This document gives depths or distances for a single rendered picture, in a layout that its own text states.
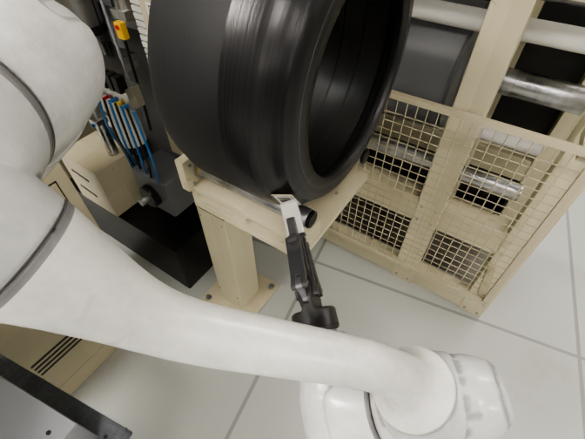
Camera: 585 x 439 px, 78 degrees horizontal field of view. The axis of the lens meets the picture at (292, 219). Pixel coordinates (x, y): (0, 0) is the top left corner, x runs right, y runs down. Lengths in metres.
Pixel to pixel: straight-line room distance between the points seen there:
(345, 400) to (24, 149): 0.47
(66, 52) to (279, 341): 0.32
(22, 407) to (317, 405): 0.59
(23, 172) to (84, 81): 0.13
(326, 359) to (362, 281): 1.45
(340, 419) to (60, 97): 0.49
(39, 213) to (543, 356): 1.87
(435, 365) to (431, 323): 1.31
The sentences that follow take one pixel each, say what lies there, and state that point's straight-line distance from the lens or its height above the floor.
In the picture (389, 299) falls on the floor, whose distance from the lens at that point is 1.80.
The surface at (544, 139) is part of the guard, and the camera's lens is 1.09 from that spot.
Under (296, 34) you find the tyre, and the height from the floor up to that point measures 1.33.
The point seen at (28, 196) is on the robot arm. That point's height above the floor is 1.35.
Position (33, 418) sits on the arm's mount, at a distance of 0.92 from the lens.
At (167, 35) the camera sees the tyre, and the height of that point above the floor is 1.30.
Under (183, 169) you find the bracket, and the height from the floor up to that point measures 0.93.
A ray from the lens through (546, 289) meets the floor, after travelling 2.15.
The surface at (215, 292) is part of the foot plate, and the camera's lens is 1.79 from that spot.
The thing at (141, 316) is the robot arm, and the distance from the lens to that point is 0.34.
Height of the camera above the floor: 1.52
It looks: 48 degrees down
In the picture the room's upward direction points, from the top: straight up
